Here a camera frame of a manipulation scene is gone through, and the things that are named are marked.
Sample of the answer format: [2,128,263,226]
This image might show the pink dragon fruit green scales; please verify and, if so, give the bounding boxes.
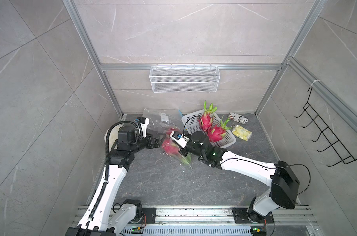
[199,101,218,132]

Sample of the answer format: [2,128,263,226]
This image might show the clear zip-top bag blue seal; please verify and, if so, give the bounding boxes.
[142,108,184,132]

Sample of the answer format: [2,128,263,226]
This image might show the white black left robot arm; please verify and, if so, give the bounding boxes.
[65,129,163,236]

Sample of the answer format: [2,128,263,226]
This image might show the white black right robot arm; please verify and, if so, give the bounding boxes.
[170,131,300,223]

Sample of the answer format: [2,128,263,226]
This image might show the white perforated plastic basket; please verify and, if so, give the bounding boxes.
[181,109,236,148]

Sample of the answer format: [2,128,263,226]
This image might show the white plush toy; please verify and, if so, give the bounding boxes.
[108,128,118,148]

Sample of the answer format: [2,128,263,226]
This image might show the yellow crumpled snack packet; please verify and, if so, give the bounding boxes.
[232,125,253,141]

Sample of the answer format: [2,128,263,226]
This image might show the white red toy car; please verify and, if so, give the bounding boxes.
[228,112,249,124]

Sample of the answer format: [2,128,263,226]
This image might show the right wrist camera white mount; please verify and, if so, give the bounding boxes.
[170,131,189,149]

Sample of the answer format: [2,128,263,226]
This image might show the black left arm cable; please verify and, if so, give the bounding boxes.
[88,120,141,219]

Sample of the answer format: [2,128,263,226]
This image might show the white wire mesh wall shelf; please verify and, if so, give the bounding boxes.
[149,65,220,93]

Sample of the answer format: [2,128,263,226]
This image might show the black wire hook rack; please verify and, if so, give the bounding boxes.
[294,87,357,167]

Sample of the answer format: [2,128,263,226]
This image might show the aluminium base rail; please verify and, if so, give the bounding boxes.
[120,206,323,236]

